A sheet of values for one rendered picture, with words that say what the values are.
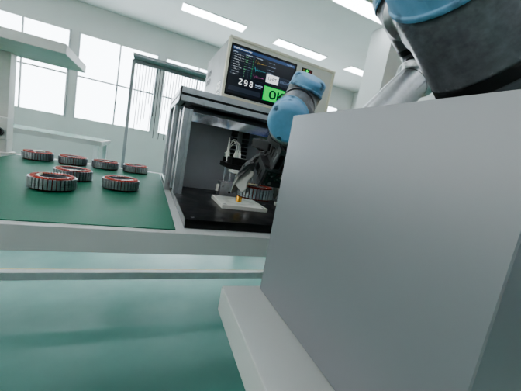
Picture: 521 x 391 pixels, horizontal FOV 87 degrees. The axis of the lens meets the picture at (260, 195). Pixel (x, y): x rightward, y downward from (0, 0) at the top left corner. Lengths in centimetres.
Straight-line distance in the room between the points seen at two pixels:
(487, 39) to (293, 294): 32
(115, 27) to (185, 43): 146
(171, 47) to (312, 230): 731
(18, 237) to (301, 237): 51
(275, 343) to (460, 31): 36
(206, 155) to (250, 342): 88
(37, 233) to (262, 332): 46
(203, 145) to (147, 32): 654
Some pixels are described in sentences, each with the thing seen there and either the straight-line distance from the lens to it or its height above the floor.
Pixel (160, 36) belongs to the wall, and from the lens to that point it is 758.
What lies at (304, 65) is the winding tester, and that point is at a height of 130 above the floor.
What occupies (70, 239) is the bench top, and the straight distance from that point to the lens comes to 65.
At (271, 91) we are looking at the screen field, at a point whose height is 118.
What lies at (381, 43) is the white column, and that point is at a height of 302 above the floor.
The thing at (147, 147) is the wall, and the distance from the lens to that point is 726.
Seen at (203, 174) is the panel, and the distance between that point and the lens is 114.
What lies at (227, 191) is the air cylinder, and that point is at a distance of 103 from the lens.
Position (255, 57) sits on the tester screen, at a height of 128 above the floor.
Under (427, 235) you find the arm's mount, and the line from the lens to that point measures 22.
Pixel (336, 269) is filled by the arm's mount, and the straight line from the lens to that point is 29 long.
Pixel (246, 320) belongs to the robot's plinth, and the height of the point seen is 75.
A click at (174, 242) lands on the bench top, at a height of 73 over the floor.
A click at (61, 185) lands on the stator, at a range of 91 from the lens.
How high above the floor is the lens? 95
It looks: 8 degrees down
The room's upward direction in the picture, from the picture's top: 11 degrees clockwise
